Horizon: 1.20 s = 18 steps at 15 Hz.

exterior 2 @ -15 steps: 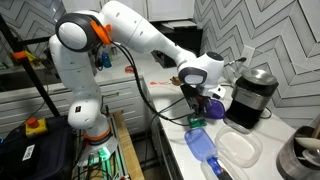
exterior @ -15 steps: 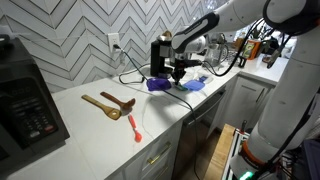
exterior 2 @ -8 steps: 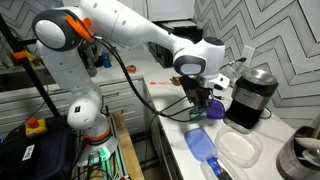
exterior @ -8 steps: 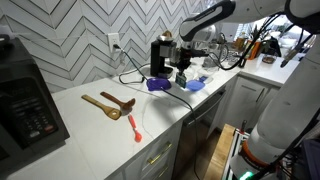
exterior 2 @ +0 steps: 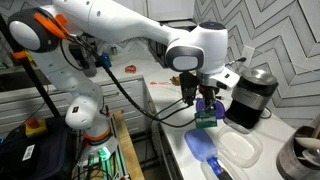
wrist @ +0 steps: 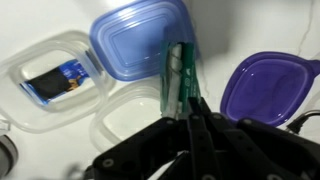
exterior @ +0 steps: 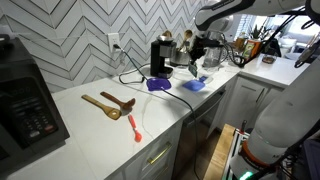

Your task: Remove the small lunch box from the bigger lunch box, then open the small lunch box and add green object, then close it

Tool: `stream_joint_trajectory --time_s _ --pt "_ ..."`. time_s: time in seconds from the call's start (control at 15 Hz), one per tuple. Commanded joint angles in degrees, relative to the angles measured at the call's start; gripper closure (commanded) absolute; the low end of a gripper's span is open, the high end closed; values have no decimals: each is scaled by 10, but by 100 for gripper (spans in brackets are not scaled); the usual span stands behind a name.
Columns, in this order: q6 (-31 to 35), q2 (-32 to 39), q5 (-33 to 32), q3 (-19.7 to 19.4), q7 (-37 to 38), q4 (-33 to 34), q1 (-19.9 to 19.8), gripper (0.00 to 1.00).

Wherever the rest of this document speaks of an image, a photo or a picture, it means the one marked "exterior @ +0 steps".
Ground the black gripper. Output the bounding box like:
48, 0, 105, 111
189, 34, 221, 64

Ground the big clear plastic lunch box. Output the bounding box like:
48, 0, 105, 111
171, 64, 216, 84

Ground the clear glass pitcher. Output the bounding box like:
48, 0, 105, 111
202, 30, 225, 69

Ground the metal utensil holder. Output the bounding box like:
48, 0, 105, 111
169, 49, 193, 67

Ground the black silver coffee maker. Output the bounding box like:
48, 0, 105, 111
149, 35, 178, 80

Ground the amber bottle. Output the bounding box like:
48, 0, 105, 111
234, 31, 246, 51

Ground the orange green carton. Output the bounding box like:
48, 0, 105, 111
242, 39, 258, 61

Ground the potted green plant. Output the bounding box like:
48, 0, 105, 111
248, 18, 268, 41

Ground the small dark dish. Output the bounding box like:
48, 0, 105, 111
261, 54, 277, 65

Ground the white shaker door cabinet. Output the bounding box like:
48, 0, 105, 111
216, 75, 284, 141

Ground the dark wooden spoon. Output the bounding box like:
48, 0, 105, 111
99, 91, 137, 113

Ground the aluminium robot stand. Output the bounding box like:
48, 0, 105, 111
221, 128, 264, 180

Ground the small red silicone spatula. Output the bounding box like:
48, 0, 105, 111
127, 114, 143, 143

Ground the light wooden spatula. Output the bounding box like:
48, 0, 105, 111
81, 94, 123, 121

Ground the wooden board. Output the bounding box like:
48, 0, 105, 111
203, 123, 236, 180

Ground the white counter base cabinet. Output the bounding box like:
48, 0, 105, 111
106, 76, 241, 180

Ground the black microwave oven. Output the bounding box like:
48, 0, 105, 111
0, 34, 71, 171

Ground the long black power cable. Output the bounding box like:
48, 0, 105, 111
113, 44, 201, 180

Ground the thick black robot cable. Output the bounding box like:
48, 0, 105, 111
221, 4, 320, 69

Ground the coffee maker power cord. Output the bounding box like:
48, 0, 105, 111
118, 63, 153, 85

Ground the white wall outlet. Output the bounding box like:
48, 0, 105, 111
107, 32, 121, 53

